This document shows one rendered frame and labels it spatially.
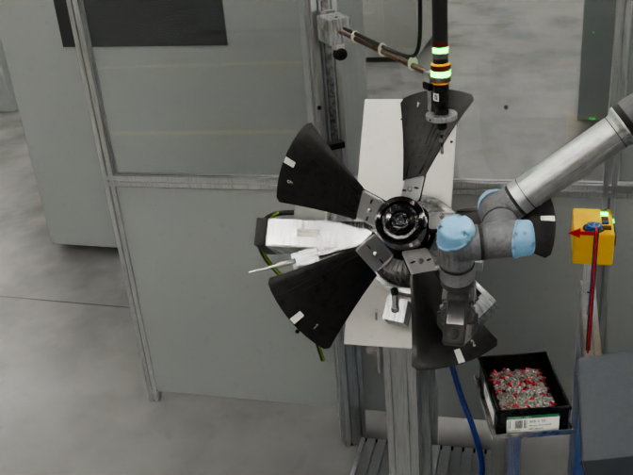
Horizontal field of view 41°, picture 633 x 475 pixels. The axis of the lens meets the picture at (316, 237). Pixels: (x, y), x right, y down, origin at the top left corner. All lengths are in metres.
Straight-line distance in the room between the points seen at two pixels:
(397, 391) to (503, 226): 0.82
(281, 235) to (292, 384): 1.18
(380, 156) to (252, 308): 1.03
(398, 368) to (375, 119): 0.70
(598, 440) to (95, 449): 2.40
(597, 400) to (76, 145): 3.62
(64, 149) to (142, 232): 1.59
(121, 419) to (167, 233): 0.83
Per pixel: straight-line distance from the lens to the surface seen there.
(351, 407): 3.10
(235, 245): 3.03
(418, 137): 2.10
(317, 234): 2.18
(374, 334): 2.22
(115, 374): 3.79
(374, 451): 3.07
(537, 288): 2.90
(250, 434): 3.30
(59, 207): 4.85
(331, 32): 2.39
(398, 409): 2.45
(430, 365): 1.93
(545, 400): 2.02
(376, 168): 2.32
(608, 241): 2.27
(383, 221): 1.99
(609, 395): 1.40
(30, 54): 4.58
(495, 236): 1.71
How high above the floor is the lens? 2.07
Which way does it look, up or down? 26 degrees down
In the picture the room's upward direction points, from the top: 5 degrees counter-clockwise
